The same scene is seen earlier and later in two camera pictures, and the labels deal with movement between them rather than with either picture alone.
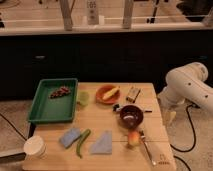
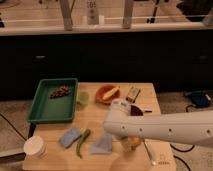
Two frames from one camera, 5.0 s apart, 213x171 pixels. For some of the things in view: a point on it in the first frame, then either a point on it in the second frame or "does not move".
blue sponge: x=70 y=136 does not move
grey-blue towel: x=104 y=144 does not move
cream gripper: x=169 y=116 to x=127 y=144
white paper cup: x=35 y=148 does not move
